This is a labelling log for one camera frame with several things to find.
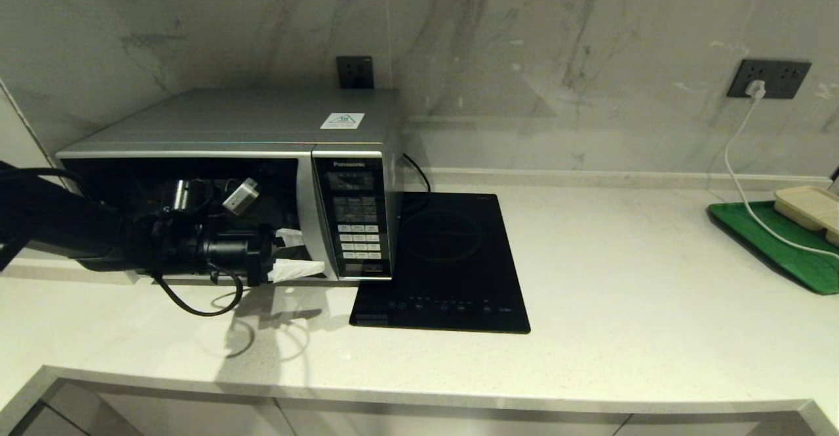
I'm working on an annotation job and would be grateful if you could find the white power cable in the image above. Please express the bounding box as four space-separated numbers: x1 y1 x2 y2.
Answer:
724 98 839 261

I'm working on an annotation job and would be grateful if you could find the beige lunch container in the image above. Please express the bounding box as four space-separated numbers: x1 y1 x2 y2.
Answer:
772 186 839 248

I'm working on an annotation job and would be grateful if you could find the thin black cable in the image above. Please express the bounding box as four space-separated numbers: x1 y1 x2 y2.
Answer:
401 153 431 194

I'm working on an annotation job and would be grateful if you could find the black induction cooktop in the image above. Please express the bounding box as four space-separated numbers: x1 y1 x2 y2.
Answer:
349 192 530 335

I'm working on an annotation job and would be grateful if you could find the silver microwave oven body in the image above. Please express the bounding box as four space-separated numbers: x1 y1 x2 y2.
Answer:
56 87 402 283

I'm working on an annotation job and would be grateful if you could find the wide black wall outlet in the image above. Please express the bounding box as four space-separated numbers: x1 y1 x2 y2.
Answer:
726 59 812 100

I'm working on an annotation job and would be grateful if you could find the green plastic tray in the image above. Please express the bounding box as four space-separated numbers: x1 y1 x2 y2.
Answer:
706 201 839 295

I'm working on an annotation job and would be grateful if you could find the beige base cabinet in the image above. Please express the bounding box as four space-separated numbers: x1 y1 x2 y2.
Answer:
13 378 820 436

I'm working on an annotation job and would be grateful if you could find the small black wall outlet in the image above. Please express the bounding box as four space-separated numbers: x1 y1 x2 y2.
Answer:
337 56 375 89

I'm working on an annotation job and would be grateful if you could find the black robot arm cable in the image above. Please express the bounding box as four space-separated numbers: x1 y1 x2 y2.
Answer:
0 164 245 318

